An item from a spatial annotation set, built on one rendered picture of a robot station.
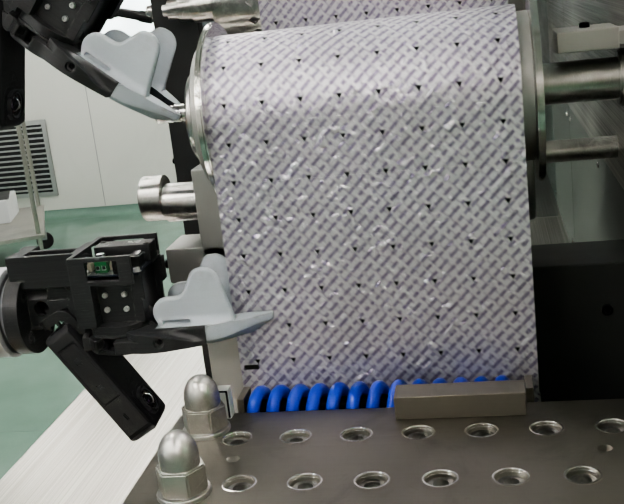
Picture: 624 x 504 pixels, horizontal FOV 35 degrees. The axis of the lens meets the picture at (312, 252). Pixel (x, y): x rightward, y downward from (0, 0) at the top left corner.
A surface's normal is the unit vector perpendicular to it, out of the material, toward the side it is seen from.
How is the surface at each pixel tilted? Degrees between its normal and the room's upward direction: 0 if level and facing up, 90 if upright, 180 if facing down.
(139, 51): 90
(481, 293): 90
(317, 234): 90
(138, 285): 90
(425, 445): 0
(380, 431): 0
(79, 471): 0
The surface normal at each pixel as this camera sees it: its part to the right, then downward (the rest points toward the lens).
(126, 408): -0.09, 0.29
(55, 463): -0.11, -0.96
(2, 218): 0.12, 0.25
